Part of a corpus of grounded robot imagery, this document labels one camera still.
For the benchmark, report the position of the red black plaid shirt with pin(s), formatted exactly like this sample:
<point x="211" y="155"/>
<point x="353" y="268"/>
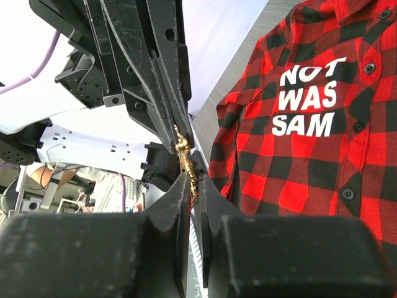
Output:
<point x="310" y="127"/>

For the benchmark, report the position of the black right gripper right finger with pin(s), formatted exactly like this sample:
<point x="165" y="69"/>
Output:
<point x="286" y="256"/>

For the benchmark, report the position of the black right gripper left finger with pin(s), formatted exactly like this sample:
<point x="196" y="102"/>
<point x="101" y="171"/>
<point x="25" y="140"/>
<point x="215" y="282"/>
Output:
<point x="102" y="254"/>

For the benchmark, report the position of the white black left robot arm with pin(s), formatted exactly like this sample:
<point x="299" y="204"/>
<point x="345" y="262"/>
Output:
<point x="38" y="139"/>

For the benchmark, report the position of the gold maple leaf brooch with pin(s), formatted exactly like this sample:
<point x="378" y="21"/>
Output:
<point x="186" y="164"/>

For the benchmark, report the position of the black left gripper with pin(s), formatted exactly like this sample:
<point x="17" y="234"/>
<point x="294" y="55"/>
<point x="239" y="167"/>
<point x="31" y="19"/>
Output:
<point x="91" y="75"/>

